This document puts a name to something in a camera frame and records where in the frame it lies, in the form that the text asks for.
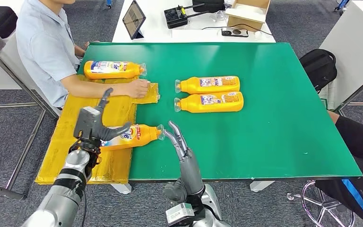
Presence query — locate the black smartphone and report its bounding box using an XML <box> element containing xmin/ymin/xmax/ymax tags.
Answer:
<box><xmin>221</xmin><ymin>27</ymin><xmax>249</xmax><ymax>38</ymax></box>

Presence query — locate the white table foot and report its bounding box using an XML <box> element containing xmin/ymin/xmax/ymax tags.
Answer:
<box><xmin>250</xmin><ymin>180</ymin><xmax>276</xmax><ymax>192</ymax></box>
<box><xmin>110</xmin><ymin>183</ymin><xmax>132</xmax><ymax>195</ymax></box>

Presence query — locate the chrome office chair base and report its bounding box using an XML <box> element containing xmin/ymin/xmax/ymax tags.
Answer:
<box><xmin>286</xmin><ymin>180</ymin><xmax>356</xmax><ymax>227</ymax></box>

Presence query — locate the black bag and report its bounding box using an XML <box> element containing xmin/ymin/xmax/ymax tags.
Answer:
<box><xmin>192</xmin><ymin>0</ymin><xmax>226</xmax><ymax>14</ymax></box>

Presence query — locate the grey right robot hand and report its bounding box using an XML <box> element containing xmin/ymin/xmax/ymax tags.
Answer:
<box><xmin>164</xmin><ymin>120</ymin><xmax>206</xmax><ymax>203</ymax></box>

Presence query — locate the clear plastic piece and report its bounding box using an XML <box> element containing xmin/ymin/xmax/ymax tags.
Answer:
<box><xmin>209</xmin><ymin>11</ymin><xmax>227</xmax><ymax>23</ymax></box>

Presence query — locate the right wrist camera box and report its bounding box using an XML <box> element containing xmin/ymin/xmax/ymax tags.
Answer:
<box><xmin>165</xmin><ymin>202</ymin><xmax>198</xmax><ymax>227</ymax></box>

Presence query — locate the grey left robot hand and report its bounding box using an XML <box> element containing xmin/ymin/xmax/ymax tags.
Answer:
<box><xmin>95</xmin><ymin>87</ymin><xmax>132</xmax><ymax>143</ymax></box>

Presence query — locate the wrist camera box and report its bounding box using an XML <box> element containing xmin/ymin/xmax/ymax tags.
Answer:
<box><xmin>73</xmin><ymin>106</ymin><xmax>102</xmax><ymax>140</ymax></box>
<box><xmin>165</xmin><ymin>202</ymin><xmax>198</xmax><ymax>227</ymax></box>

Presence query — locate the black cable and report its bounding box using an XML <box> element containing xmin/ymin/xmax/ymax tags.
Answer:
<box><xmin>201</xmin><ymin>23</ymin><xmax>274</xmax><ymax>36</ymax></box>

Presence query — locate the yellow taped cardboard sheet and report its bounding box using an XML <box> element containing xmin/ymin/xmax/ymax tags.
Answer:
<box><xmin>35</xmin><ymin>75</ymin><xmax>160</xmax><ymax>185</ymax></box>

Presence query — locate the seated person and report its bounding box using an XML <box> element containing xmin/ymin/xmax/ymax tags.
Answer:
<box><xmin>15</xmin><ymin>0</ymin><xmax>151</xmax><ymax>109</ymax></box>

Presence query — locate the open cardboard box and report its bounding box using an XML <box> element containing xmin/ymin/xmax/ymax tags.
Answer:
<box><xmin>225</xmin><ymin>0</ymin><xmax>271</xmax><ymax>33</ymax></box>

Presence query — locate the person in black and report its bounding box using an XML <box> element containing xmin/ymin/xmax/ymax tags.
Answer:
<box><xmin>314</xmin><ymin>109</ymin><xmax>363</xmax><ymax>227</ymax></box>

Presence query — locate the orange detergent bottle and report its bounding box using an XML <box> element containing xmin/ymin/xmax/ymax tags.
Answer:
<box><xmin>84</xmin><ymin>61</ymin><xmax>147</xmax><ymax>79</ymax></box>
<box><xmin>100</xmin><ymin>124</ymin><xmax>165</xmax><ymax>152</ymax></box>
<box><xmin>174</xmin><ymin>76</ymin><xmax>241</xmax><ymax>95</ymax></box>
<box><xmin>173</xmin><ymin>91</ymin><xmax>244</xmax><ymax>114</ymax></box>

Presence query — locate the black tablet on stand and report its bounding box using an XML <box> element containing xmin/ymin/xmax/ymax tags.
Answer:
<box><xmin>122</xmin><ymin>0</ymin><xmax>147</xmax><ymax>40</ymax></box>

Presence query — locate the black router with antennas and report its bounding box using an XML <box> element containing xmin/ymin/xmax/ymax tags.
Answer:
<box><xmin>164</xmin><ymin>3</ymin><xmax>210</xmax><ymax>29</ymax></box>

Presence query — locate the black backpack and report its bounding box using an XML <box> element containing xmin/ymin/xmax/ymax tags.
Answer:
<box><xmin>299</xmin><ymin>48</ymin><xmax>338</xmax><ymax>93</ymax></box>

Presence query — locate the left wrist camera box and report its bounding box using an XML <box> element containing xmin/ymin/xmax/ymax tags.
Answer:
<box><xmin>73</xmin><ymin>106</ymin><xmax>102</xmax><ymax>140</ymax></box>

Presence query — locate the white side table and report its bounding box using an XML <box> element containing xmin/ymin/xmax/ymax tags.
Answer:
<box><xmin>319</xmin><ymin>0</ymin><xmax>363</xmax><ymax>110</ymax></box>

